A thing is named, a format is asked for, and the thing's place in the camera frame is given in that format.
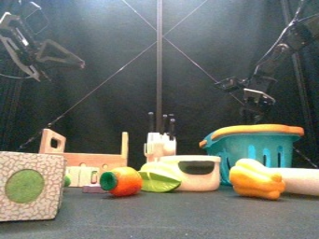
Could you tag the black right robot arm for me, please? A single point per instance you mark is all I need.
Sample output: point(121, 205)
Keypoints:
point(277, 59)

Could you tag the teal basket with orange rim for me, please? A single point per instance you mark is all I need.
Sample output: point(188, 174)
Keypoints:
point(253, 146)

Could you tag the yellow toy bell pepper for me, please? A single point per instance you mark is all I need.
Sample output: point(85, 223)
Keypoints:
point(253, 180)

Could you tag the white toy knife block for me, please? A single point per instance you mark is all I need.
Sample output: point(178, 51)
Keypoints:
point(160, 146)

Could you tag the white cylinder toy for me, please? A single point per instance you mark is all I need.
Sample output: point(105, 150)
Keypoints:
point(301, 182)

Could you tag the white oval toy pot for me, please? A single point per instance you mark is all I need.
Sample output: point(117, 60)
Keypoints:
point(200, 180)

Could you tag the green toy starfruit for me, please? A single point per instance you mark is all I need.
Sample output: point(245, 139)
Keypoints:
point(160, 182)

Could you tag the wooden toy crate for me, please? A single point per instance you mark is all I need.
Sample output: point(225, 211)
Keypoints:
point(96, 160)

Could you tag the orange toy carrot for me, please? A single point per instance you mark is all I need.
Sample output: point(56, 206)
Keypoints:
point(128, 182)

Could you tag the white picture block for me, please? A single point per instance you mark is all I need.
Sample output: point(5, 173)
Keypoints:
point(84, 176)

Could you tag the patterned cube with green circle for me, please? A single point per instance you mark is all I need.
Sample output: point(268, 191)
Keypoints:
point(29, 186)

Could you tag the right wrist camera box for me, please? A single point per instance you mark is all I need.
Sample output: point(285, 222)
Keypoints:
point(230, 84)

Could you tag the black frame pole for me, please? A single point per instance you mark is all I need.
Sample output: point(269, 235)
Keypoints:
point(297, 71)
point(160, 62)

